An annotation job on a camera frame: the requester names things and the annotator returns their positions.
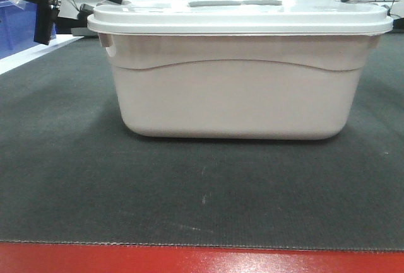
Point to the white lidded plastic bin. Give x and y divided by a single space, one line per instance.
238 69

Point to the blue plastic crate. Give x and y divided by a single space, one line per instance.
17 26

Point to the dark grey table mat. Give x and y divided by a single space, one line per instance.
72 172

